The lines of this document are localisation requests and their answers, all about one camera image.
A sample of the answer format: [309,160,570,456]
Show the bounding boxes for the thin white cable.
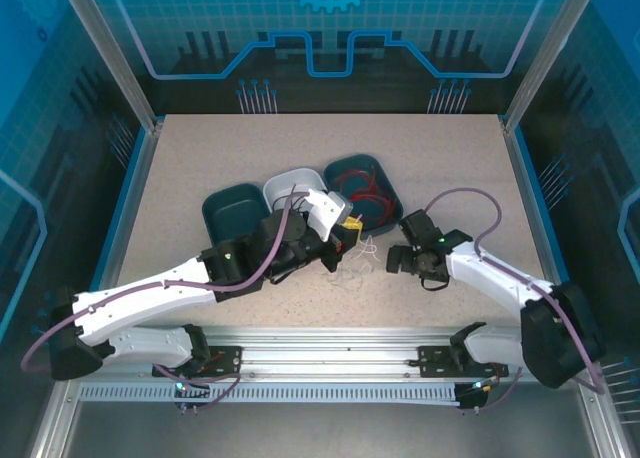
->
[349,233,380,263]
[323,267,374,290]

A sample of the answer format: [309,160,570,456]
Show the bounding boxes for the thin black cable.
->
[285,181,310,213]

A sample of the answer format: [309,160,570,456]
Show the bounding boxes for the teal plastic bin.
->
[322,152,404,239]
[201,182,269,247]

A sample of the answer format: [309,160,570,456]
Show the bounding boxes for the white plastic bin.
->
[263,166,326,214]

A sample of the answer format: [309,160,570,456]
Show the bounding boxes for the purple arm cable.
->
[423,187,606,414]
[20,190,311,410]

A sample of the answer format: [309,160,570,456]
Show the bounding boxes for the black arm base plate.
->
[169,344,245,378]
[416,344,481,379]

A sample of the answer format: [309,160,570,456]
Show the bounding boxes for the aluminium frame rail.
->
[64,325,599,385]

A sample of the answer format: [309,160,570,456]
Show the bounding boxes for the aluminium side rail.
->
[501,117,591,342]
[82,120,165,342]

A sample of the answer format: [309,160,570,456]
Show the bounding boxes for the slotted grey cable duct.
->
[78,382,462,405]

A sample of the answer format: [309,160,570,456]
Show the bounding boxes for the aluminium frame post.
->
[501,0,604,135]
[54,0,165,135]

